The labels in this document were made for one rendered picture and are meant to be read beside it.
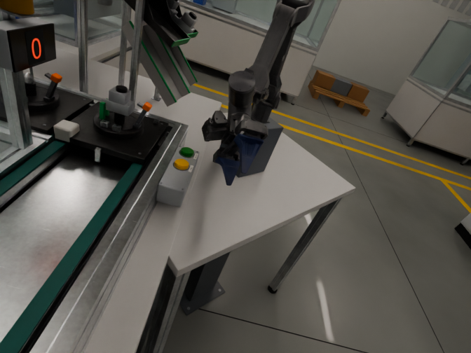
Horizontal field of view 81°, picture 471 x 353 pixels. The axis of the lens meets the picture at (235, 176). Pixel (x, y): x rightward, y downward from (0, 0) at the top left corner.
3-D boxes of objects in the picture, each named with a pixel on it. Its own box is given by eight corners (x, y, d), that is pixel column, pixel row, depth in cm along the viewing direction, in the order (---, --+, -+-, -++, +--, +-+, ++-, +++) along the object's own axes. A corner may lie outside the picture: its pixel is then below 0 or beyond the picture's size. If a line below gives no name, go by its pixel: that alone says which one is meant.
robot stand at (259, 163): (264, 171, 109) (284, 127, 97) (238, 178, 100) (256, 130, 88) (242, 151, 116) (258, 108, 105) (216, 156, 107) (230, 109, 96)
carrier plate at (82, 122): (168, 128, 95) (169, 122, 93) (144, 165, 75) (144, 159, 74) (98, 106, 92) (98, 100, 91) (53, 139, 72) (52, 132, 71)
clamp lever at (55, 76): (54, 97, 80) (63, 76, 76) (50, 99, 78) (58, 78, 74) (42, 89, 78) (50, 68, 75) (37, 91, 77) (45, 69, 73)
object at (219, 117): (227, 127, 68) (201, 120, 65) (238, 111, 61) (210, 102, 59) (225, 148, 65) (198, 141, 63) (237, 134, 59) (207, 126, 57)
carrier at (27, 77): (93, 105, 92) (94, 68, 85) (48, 137, 72) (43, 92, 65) (19, 81, 89) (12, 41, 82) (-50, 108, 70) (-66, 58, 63)
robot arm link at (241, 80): (241, 83, 72) (244, 47, 61) (269, 96, 71) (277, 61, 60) (221, 115, 68) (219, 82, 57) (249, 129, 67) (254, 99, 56)
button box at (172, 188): (195, 166, 91) (200, 150, 87) (180, 208, 73) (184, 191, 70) (175, 160, 90) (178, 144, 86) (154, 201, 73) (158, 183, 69)
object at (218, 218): (352, 192, 123) (356, 188, 121) (175, 277, 65) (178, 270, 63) (253, 115, 159) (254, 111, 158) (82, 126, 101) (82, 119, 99)
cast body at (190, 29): (191, 35, 108) (202, 19, 104) (188, 37, 104) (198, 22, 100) (174, 18, 105) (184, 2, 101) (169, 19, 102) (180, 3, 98)
